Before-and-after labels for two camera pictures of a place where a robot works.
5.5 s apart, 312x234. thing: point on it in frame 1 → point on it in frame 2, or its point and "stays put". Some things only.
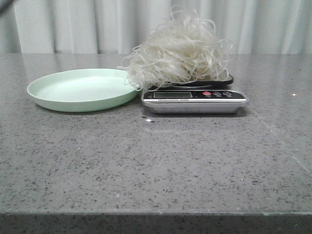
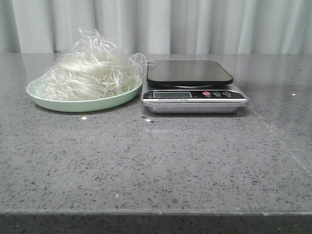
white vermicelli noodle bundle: [184, 49] → [94, 69]
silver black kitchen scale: [199, 97] stays put
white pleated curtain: [115, 27] stays put
